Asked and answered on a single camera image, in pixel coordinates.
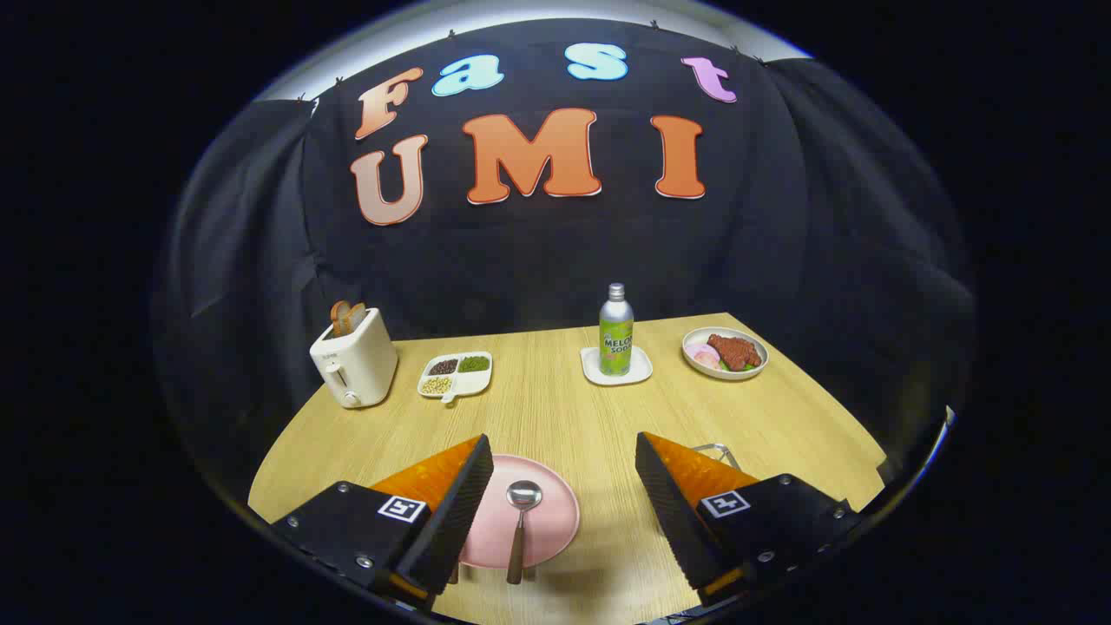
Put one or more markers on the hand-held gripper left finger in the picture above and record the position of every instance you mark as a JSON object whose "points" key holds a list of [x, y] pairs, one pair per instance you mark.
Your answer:
{"points": [[451, 521]]}

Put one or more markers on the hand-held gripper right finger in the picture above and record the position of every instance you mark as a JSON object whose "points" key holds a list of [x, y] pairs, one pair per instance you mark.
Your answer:
{"points": [[673, 512]]}

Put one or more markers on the pink round plate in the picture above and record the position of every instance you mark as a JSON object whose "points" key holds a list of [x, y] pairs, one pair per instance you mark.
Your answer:
{"points": [[551, 521]]}

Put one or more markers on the yellow beans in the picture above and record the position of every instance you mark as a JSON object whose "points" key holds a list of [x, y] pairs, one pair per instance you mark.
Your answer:
{"points": [[436, 384]]}

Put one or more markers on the white divided dish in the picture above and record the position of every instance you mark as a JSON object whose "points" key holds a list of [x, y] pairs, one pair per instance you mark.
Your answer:
{"points": [[473, 381]]}

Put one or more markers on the white oval food plate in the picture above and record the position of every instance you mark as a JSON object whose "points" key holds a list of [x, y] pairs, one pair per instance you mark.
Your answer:
{"points": [[694, 369]]}

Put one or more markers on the white square coaster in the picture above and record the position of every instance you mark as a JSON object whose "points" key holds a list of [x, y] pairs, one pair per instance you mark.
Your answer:
{"points": [[640, 369]]}

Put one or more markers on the dark brown beans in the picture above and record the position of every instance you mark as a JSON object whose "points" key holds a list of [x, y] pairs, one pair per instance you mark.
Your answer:
{"points": [[443, 367]]}

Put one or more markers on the green beans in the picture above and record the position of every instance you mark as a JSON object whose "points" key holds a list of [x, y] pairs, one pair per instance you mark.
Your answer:
{"points": [[473, 364]]}

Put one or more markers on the pink ham slices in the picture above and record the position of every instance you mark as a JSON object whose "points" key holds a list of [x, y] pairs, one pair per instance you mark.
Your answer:
{"points": [[701, 354]]}

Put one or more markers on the green vegetable leaves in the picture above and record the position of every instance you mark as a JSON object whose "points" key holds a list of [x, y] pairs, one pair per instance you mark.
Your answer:
{"points": [[745, 367]]}

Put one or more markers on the red meat piece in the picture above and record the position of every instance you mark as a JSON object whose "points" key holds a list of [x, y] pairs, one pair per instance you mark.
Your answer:
{"points": [[734, 352]]}

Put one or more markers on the white toaster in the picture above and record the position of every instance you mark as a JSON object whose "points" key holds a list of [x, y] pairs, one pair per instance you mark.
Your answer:
{"points": [[358, 365]]}

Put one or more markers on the green soda bottle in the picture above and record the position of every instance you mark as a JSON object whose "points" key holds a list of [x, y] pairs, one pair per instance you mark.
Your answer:
{"points": [[615, 338]]}

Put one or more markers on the toasted bread slice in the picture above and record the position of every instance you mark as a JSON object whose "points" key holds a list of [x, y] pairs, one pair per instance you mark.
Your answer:
{"points": [[339, 317], [358, 314]]}

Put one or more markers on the black backdrop cloth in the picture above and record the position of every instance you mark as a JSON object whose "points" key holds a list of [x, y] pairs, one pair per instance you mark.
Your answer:
{"points": [[538, 252]]}

